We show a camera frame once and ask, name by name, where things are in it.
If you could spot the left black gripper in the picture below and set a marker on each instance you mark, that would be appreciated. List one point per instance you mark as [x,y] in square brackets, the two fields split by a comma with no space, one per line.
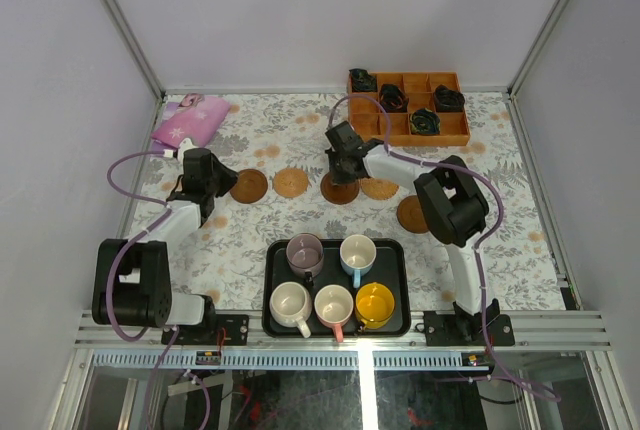
[220,178]

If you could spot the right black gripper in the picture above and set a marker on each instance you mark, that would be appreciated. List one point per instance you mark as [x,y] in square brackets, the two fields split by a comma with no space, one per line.
[335,176]

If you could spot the dark brown wooden coaster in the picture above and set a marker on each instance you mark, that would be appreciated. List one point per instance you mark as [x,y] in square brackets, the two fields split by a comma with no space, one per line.
[410,216]
[250,187]
[338,194]

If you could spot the woven rattan coaster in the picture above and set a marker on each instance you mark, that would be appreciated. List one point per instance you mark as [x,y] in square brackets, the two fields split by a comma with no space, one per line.
[290,182]
[378,189]

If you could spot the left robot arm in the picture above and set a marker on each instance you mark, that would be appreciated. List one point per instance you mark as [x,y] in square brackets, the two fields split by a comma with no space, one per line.
[132,285]

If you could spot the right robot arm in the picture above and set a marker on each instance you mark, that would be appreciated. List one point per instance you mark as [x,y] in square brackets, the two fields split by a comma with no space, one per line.
[451,202]

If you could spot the pink folded cloth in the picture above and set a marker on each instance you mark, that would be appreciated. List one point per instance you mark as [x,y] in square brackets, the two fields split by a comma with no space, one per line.
[192,123]

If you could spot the rolled dark sock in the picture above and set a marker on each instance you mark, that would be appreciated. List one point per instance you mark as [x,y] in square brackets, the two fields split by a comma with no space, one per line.
[448,100]
[392,99]
[424,122]
[362,81]

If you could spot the orange compartment organizer box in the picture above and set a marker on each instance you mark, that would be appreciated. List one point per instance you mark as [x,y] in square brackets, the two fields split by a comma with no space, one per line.
[414,109]

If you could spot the blue mug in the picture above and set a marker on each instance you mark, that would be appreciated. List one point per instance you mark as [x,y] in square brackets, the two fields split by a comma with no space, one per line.
[357,256]

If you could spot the purple mug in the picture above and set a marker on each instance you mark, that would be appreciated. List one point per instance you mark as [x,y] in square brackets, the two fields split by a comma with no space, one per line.
[305,257]

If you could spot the yellow mug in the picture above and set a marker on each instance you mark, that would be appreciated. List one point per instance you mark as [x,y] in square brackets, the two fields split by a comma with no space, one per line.
[374,306]

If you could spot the pink mug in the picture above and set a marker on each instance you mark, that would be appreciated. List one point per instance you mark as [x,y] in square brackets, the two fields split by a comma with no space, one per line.
[334,305]

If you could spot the cream white mug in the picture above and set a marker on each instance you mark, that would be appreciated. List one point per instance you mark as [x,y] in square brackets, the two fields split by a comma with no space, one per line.
[290,305]

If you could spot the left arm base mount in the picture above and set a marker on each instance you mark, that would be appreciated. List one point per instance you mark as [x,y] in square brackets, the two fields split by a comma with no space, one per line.
[226,330]

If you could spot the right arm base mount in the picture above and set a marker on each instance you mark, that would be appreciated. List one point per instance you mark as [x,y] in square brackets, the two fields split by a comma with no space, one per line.
[463,329]

